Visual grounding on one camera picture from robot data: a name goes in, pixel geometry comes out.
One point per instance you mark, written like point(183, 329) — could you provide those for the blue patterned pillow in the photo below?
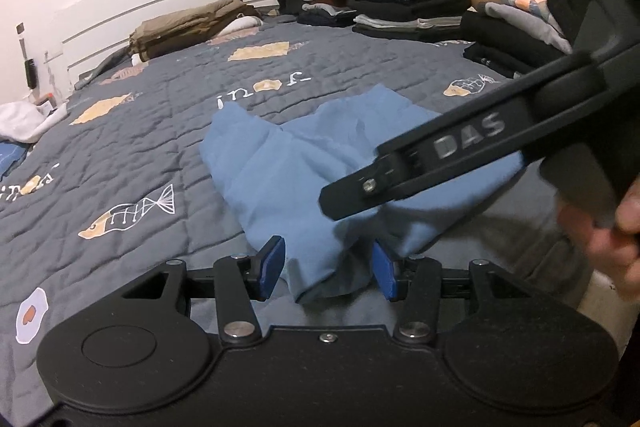
point(11, 155)

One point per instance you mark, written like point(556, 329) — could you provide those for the person right hand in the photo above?
point(613, 252)

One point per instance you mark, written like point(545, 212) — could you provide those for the light grey hoodie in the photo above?
point(22, 122)

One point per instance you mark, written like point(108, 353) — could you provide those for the black folded clothes stack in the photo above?
point(417, 20)

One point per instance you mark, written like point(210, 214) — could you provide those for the blue shirt garment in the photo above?
point(271, 176)

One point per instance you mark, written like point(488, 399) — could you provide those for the patterned folded clothes pile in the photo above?
point(513, 37)

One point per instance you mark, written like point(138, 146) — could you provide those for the black wall mounted device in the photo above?
point(31, 74)

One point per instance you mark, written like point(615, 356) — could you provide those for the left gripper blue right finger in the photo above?
point(415, 282)

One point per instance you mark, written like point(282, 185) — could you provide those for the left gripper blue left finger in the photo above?
point(239, 280)

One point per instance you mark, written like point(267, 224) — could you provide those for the olive brown folded blanket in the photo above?
point(180, 29)

